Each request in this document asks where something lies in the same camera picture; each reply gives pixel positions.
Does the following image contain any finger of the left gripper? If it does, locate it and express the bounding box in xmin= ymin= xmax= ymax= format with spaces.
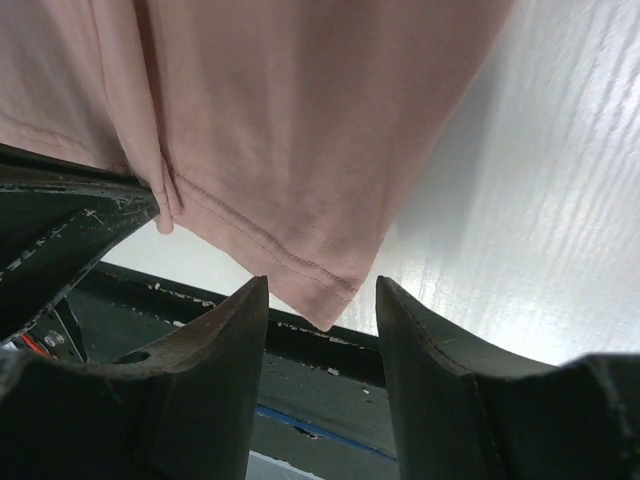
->
xmin=1 ymin=145 xmax=159 ymax=339

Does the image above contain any pink t shirt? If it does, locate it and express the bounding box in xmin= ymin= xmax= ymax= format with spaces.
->
xmin=1 ymin=1 xmax=511 ymax=331

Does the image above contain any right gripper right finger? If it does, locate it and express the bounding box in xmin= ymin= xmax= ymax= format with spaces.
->
xmin=376 ymin=277 xmax=639 ymax=479

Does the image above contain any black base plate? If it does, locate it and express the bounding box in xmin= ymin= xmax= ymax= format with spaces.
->
xmin=51 ymin=264 xmax=398 ymax=479

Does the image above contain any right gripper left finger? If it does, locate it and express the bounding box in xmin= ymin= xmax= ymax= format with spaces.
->
xmin=1 ymin=277 xmax=269 ymax=479

